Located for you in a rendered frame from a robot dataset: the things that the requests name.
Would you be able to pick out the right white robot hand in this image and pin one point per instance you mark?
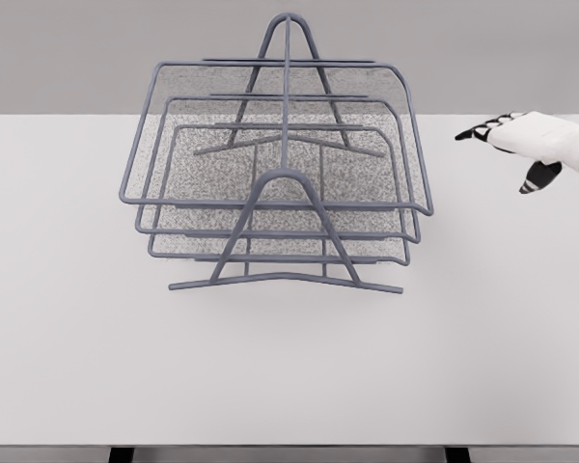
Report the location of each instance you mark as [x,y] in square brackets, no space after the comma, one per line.
[535,137]

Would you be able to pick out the medium grey mesh tray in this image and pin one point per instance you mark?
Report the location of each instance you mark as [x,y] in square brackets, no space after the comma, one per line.
[150,219]

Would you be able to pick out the large grey mesh tray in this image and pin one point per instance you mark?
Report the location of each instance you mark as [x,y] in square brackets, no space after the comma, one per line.
[198,79]

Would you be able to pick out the small grey mesh tray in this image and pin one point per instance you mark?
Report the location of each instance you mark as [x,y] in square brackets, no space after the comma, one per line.
[188,246]

